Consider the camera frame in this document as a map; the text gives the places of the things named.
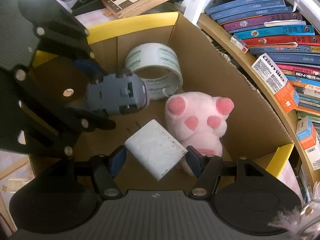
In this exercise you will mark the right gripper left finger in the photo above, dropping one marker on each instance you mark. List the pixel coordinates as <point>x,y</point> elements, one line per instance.
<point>104,169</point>

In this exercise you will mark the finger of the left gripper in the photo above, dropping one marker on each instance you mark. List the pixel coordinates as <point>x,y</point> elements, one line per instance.
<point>60,33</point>
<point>80,120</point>

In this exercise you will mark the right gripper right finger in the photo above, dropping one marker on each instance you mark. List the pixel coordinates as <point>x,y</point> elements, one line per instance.
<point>207,171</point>

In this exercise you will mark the white power adapter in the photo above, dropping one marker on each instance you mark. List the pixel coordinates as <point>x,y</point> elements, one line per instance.
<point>156,149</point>

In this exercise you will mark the grey toy car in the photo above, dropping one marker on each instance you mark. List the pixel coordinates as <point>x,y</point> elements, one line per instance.
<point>117,94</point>

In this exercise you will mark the pink checkered table mat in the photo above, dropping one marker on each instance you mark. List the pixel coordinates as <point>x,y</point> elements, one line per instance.
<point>95,17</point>

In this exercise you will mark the pink plush paw toy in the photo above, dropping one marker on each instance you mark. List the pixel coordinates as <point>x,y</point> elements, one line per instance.
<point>199,120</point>

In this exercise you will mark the yellow cardboard box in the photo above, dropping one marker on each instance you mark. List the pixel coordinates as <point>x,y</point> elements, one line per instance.
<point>254,129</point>

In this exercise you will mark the clear packing tape roll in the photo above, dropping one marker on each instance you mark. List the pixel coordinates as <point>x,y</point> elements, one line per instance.
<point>158,67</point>

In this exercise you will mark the orange white medicine box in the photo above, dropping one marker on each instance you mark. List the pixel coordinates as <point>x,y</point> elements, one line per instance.
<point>277,82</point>

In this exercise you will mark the row of leaning books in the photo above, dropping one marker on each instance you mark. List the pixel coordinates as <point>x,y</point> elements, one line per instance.
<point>273,27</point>

